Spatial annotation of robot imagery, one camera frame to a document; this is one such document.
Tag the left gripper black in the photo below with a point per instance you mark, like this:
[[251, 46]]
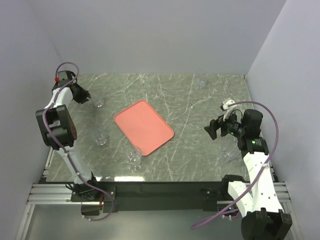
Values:
[[82, 99]]

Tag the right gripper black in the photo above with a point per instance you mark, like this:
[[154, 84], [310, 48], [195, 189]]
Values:
[[216, 124]]

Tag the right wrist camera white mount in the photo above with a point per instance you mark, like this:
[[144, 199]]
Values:
[[227, 108]]

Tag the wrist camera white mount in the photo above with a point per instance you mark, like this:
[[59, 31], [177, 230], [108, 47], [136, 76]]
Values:
[[64, 77], [227, 108]]

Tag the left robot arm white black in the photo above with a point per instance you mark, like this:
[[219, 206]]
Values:
[[58, 131]]

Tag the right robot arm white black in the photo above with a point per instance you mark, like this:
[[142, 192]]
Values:
[[260, 175]]

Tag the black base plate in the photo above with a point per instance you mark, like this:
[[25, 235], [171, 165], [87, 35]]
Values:
[[209, 196]]

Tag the salmon pink plastic tray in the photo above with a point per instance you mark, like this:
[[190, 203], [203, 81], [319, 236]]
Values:
[[143, 127]]

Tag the clear glass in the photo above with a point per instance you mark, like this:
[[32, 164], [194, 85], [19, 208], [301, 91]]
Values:
[[100, 137], [200, 78], [134, 156], [97, 97]]

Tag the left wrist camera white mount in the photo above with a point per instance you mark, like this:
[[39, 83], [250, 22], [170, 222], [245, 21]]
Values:
[[64, 77]]

